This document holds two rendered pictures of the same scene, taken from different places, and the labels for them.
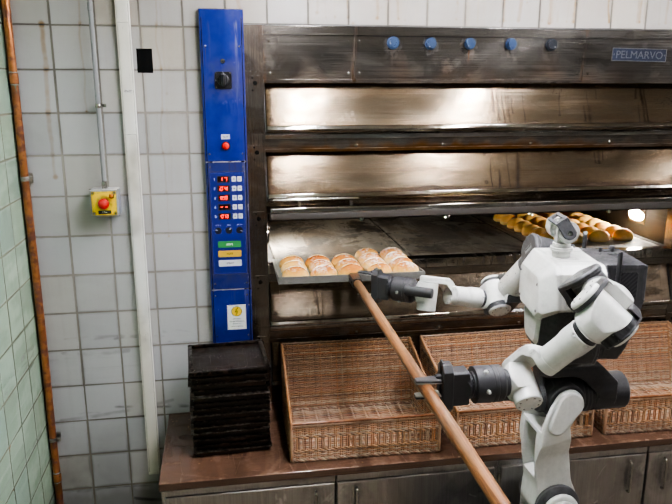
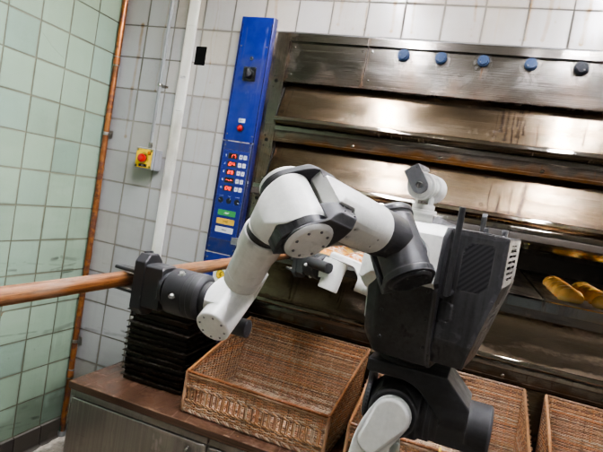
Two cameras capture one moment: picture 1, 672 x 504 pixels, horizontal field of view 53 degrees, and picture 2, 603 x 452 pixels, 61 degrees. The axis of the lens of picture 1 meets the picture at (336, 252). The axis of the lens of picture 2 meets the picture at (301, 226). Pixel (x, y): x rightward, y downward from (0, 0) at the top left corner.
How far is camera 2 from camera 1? 131 cm
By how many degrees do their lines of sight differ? 30
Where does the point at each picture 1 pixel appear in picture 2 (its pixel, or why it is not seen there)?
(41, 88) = (132, 70)
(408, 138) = (403, 146)
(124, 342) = not seen: hidden behind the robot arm
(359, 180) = (348, 178)
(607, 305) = (284, 189)
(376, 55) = (386, 65)
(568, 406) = (385, 415)
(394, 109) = (394, 117)
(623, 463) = not seen: outside the picture
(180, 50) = (226, 49)
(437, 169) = not seen: hidden behind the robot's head
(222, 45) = (254, 46)
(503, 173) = (503, 199)
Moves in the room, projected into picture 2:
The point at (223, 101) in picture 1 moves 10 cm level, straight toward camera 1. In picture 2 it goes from (246, 91) to (235, 85)
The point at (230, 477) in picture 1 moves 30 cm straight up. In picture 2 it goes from (121, 398) to (134, 317)
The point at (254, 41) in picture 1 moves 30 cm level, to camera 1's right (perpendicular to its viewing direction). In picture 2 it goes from (282, 46) to (344, 47)
